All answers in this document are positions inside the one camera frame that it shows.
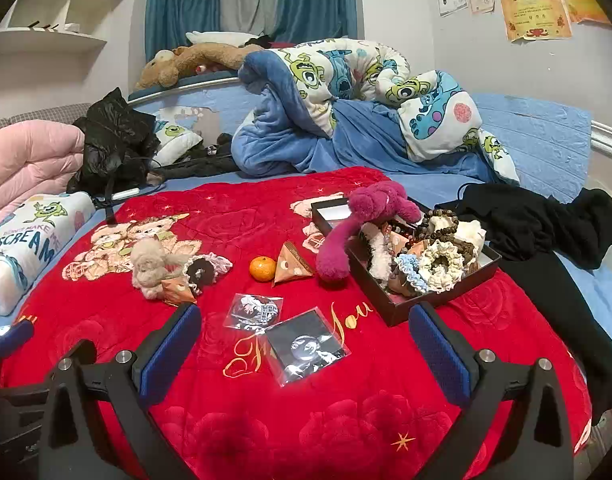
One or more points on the black clothing pile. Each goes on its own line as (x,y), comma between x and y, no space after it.
(526,225)

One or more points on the orange tangerine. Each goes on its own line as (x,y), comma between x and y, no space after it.
(263,269)

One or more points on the red printed blanket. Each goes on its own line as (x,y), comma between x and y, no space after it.
(266,210)

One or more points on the white fuzzy scrunchie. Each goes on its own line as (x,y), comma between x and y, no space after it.
(381,260)

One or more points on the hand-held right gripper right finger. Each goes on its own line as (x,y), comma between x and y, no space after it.
(441,355)

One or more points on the white cylindrical object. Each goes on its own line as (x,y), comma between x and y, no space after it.
(125,194)

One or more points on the brown plush dog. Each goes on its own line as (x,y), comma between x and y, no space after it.
(205,57)

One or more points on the white plush toy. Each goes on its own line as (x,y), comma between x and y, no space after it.
(220,36)

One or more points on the yellow certificate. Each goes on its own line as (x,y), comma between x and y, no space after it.
(536,14)

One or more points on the beige plush toy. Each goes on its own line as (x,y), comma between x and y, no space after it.
(150,265)

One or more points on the white wall shelf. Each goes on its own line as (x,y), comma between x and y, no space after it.
(50,40)

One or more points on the blue scrunchie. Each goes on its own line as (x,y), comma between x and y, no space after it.
(411,265)

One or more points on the black lace-trimmed scrunchie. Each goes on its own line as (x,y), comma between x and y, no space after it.
(191,274)

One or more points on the dark garment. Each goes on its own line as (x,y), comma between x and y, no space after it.
(200,165)

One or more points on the magenta plush toy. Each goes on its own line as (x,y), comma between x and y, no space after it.
(336,255)

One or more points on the round badge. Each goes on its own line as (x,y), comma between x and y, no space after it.
(256,312)

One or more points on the black puffer jacket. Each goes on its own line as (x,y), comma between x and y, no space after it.
(115,130)

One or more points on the blue curtain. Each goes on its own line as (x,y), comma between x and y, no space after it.
(316,0)
(180,5)

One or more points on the dark storage box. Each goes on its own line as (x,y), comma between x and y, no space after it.
(436,310)

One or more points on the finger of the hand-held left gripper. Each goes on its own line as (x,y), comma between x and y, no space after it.
(13,336)

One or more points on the cream fluffy scrunchie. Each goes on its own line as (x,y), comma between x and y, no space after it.
(471,232)

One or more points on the black box lid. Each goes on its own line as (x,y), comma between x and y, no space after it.
(331,215)

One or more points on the small cartoon printed pillow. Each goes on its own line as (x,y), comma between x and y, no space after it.
(178,135)

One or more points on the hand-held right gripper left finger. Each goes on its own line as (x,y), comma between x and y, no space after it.
(170,355)

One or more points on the white cartoon printed pillow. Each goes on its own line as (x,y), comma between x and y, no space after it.
(30,240)

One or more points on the orange certificate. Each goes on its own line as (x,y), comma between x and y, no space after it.
(586,5)

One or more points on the pink quilt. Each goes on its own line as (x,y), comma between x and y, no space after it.
(25,160)

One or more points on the pink scrunchie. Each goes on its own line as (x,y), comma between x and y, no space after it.
(221,262)

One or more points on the blue cartoon printed duvet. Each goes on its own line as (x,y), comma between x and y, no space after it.
(366,130)

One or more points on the black card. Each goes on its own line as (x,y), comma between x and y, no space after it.
(306,347)

